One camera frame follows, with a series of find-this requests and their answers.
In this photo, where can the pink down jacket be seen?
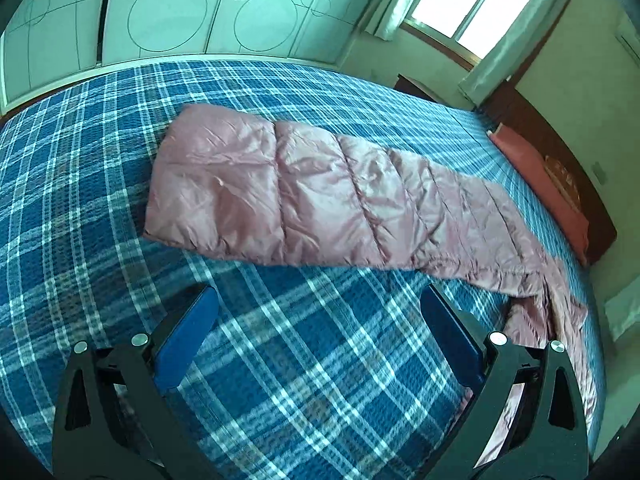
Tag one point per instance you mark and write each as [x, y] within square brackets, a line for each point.
[300, 195]

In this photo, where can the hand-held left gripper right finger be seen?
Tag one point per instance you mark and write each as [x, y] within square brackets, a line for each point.
[450, 335]

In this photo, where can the red pillow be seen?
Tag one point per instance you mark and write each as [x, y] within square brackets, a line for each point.
[540, 185]

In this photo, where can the blue plaid bedspread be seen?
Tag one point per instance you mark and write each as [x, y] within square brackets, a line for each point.
[300, 385]

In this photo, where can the white wardrobe with circle pattern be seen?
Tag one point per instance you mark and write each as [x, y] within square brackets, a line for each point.
[175, 10]

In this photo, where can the wall socket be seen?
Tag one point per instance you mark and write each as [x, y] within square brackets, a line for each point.
[599, 171]

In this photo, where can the dark wooden nightstand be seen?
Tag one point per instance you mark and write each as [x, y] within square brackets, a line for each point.
[415, 87]

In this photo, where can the dark wooden headboard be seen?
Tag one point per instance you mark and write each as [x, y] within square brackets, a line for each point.
[525, 115]

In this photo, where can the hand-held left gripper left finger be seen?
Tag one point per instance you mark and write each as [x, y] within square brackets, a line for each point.
[187, 335]

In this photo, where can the window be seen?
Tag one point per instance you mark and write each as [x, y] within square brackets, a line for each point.
[475, 5]

